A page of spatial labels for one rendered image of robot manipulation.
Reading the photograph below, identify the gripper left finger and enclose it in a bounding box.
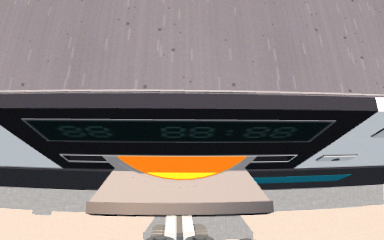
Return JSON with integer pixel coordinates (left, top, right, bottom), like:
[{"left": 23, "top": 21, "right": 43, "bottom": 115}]
[{"left": 146, "top": 216, "right": 180, "bottom": 240}]

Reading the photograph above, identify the orange cd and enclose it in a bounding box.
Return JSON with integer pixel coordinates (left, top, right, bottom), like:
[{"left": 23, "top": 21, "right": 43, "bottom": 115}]
[{"left": 117, "top": 156, "right": 247, "bottom": 180}]

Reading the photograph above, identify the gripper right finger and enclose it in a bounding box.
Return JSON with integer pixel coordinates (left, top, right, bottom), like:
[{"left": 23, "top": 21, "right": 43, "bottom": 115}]
[{"left": 179, "top": 216, "right": 214, "bottom": 240}]

